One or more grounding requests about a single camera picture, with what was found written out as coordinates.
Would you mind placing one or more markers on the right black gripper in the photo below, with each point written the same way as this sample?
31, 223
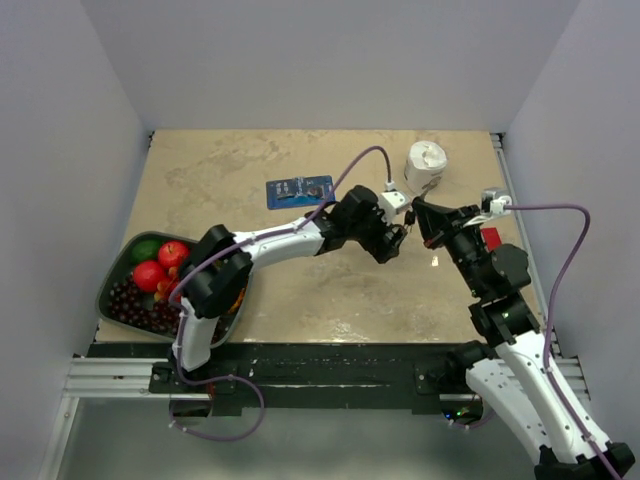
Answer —
435, 220

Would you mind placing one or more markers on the red apple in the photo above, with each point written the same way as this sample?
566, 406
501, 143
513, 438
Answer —
148, 275
172, 254

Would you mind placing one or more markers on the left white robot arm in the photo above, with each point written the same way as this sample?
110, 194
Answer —
221, 264

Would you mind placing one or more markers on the white paper roll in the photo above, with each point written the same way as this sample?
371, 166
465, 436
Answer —
424, 167

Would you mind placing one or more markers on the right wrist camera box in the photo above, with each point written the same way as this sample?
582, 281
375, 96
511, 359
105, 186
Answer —
495, 203

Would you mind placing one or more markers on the blue blister card package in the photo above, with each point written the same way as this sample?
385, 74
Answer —
299, 192

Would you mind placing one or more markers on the yellow red cherries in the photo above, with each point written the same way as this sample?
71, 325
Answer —
165, 286

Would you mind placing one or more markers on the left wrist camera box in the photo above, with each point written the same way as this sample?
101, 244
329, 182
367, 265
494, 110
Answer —
392, 202

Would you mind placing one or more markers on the bunch of black keys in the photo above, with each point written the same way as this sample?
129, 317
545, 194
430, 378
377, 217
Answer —
409, 219

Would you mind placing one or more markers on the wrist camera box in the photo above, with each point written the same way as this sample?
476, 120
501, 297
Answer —
495, 203
392, 202

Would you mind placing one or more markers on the green lime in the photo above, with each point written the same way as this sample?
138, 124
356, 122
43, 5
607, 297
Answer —
144, 251

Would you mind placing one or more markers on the red box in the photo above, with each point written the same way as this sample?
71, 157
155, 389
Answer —
491, 238

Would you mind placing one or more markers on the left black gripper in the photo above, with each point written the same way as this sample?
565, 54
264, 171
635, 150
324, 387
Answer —
378, 247

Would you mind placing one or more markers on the dark green fruit tray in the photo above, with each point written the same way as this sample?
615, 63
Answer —
110, 329

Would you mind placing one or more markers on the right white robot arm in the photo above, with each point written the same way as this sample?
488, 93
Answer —
513, 371

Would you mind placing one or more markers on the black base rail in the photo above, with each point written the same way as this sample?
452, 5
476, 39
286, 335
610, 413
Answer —
420, 378

